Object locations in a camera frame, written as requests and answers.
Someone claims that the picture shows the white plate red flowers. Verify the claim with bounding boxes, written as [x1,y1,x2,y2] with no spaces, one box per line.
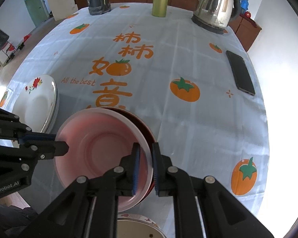
[12,75,57,133]

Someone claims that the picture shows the stainless electric kettle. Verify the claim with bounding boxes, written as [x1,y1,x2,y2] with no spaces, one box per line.
[192,0,241,35]

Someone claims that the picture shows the white enamel bowl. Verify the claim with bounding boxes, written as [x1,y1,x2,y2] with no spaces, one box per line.
[117,213,166,238]

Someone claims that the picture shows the stainless steel bowl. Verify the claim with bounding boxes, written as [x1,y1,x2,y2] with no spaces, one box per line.
[89,106,157,196]

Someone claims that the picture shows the pink plastic bowl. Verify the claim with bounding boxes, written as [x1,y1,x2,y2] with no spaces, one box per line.
[54,107,156,212]

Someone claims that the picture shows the black smartphone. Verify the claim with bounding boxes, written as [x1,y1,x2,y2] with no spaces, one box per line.
[225,51,256,96]

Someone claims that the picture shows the light blue persimmon tablecloth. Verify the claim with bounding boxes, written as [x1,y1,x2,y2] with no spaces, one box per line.
[4,3,269,214]

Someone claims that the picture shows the small red pot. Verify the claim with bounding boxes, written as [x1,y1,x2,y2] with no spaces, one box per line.
[244,11,251,18]

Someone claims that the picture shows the blue thermos jug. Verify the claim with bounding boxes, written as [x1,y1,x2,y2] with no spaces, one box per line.
[240,0,249,14]

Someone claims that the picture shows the green door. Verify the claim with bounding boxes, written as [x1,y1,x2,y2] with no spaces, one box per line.
[24,0,49,27]

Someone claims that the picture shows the red folding chair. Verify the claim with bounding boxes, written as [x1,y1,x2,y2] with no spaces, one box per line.
[0,41,16,67]

